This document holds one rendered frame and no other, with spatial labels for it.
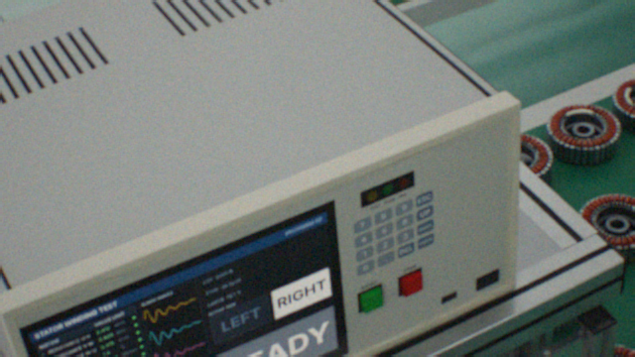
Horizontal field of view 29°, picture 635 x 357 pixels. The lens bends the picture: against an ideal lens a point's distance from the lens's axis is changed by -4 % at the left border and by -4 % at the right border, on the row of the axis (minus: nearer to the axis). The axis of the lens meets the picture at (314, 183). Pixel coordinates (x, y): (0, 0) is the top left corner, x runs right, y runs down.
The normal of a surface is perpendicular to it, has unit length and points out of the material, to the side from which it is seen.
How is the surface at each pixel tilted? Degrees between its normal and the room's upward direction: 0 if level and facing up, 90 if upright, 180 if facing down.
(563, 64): 0
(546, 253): 0
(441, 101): 0
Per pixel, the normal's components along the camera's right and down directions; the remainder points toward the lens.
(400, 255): 0.47, 0.53
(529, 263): -0.08, -0.77
